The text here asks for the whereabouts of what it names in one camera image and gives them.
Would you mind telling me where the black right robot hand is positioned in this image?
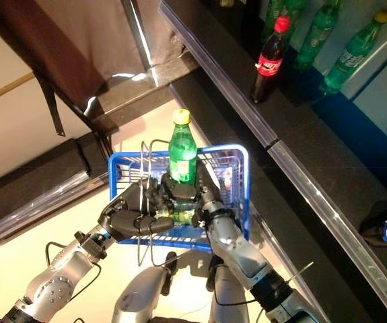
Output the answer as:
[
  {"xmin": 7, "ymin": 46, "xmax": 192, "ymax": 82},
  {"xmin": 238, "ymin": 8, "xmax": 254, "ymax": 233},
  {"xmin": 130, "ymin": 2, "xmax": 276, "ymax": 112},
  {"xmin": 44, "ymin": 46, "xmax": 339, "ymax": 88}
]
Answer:
[{"xmin": 161, "ymin": 168, "xmax": 226, "ymax": 227}]

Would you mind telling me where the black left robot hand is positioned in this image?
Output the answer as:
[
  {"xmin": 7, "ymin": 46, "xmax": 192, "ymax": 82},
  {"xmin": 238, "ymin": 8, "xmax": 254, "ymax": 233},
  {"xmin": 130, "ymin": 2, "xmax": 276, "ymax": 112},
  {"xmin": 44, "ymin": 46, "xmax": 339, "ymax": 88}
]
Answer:
[{"xmin": 98, "ymin": 178, "xmax": 176, "ymax": 243}]

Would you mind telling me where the blue plastic shopping basket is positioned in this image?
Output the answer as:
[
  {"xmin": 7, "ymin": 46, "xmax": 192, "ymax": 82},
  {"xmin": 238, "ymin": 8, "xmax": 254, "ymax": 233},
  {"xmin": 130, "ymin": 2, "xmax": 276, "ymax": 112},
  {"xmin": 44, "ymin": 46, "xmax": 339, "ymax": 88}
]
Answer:
[{"xmin": 108, "ymin": 144, "xmax": 251, "ymax": 252}]

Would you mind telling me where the silver left robot leg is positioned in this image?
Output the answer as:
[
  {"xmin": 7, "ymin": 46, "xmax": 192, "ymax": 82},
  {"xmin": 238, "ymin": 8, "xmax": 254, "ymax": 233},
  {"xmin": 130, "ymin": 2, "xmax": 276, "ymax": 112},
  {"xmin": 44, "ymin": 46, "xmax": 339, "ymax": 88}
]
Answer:
[{"xmin": 111, "ymin": 265, "xmax": 172, "ymax": 323}]

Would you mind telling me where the silver robot leg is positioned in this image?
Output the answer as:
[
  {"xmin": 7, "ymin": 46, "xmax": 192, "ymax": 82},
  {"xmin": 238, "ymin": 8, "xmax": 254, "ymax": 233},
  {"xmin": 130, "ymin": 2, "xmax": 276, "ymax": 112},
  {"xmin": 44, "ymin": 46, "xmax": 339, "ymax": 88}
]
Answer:
[
  {"xmin": 209, "ymin": 255, "xmax": 251, "ymax": 323},
  {"xmin": 111, "ymin": 265, "xmax": 172, "ymax": 323}
]

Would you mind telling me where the black base shelf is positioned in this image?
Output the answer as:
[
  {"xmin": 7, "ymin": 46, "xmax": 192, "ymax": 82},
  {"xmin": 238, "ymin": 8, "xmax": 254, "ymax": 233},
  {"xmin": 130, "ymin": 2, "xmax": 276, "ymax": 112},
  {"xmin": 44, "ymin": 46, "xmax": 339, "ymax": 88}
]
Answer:
[{"xmin": 168, "ymin": 67, "xmax": 372, "ymax": 323}]

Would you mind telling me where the black side display base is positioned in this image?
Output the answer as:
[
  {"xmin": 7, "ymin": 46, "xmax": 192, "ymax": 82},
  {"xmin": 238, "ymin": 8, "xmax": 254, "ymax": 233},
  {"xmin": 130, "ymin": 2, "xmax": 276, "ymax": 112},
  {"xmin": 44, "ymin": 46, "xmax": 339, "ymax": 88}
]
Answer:
[{"xmin": 0, "ymin": 134, "xmax": 113, "ymax": 252}]

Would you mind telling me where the silver right robot leg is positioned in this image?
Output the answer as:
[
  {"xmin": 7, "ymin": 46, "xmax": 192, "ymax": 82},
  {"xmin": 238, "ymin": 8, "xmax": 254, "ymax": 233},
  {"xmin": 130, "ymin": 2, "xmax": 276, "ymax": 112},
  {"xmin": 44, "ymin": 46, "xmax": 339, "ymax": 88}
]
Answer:
[{"xmin": 209, "ymin": 255, "xmax": 251, "ymax": 323}]

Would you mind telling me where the black end plinth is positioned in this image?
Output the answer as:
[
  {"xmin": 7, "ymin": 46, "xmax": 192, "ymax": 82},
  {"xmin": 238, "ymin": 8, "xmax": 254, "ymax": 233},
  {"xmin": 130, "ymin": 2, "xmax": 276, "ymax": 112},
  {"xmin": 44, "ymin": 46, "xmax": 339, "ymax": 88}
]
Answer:
[{"xmin": 85, "ymin": 52, "xmax": 203, "ymax": 134}]

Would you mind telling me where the Coca-Cola bottle red cap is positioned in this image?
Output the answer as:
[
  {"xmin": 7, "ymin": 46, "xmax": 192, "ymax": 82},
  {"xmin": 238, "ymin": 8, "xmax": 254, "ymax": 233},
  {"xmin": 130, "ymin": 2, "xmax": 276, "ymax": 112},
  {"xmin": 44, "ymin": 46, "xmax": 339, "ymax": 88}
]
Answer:
[{"xmin": 250, "ymin": 15, "xmax": 291, "ymax": 104}]

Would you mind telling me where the brown curtain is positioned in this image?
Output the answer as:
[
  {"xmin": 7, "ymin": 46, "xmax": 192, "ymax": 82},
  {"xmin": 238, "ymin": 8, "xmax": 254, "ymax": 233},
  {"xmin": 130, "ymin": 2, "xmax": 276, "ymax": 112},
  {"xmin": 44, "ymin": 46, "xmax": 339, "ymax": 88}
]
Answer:
[{"xmin": 0, "ymin": 0, "xmax": 187, "ymax": 112}]

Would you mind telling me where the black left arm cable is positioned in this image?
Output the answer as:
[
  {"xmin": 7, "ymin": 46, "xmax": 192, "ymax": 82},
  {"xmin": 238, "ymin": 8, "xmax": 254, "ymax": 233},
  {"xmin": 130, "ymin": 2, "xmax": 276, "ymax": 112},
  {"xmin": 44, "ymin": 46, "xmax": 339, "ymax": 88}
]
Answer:
[{"xmin": 44, "ymin": 240, "xmax": 103, "ymax": 300}]

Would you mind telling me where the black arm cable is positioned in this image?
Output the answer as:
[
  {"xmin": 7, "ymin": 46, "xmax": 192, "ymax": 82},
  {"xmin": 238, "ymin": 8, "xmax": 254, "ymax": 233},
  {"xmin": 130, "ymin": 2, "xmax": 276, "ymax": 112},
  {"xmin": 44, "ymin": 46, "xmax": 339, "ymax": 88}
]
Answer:
[
  {"xmin": 212, "ymin": 265, "xmax": 265, "ymax": 310},
  {"xmin": 44, "ymin": 240, "xmax": 103, "ymax": 300}
]

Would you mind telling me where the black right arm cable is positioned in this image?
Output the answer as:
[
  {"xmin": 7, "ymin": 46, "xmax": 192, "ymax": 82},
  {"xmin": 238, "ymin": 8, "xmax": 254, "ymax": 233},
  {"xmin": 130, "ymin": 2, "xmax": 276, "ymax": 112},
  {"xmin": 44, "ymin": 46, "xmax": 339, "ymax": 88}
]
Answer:
[{"xmin": 212, "ymin": 265, "xmax": 265, "ymax": 310}]

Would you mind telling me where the black shelf board clear rail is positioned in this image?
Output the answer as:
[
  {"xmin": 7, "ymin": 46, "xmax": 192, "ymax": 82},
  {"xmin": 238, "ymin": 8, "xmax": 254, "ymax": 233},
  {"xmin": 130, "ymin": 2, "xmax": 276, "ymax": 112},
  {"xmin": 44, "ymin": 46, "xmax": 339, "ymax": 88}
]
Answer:
[
  {"xmin": 159, "ymin": 0, "xmax": 318, "ymax": 149},
  {"xmin": 267, "ymin": 100, "xmax": 387, "ymax": 323}
]

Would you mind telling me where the black hanging strap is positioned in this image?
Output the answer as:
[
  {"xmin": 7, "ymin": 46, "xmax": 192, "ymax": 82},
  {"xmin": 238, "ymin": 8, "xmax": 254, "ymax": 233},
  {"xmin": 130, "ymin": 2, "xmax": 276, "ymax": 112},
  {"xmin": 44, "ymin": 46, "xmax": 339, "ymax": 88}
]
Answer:
[{"xmin": 34, "ymin": 69, "xmax": 67, "ymax": 137}]

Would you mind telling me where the black metal frame post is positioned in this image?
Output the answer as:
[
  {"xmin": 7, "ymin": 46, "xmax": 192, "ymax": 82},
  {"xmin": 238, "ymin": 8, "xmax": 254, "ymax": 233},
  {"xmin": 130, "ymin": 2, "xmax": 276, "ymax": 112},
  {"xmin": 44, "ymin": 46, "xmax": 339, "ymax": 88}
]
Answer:
[{"xmin": 120, "ymin": 0, "xmax": 157, "ymax": 73}]

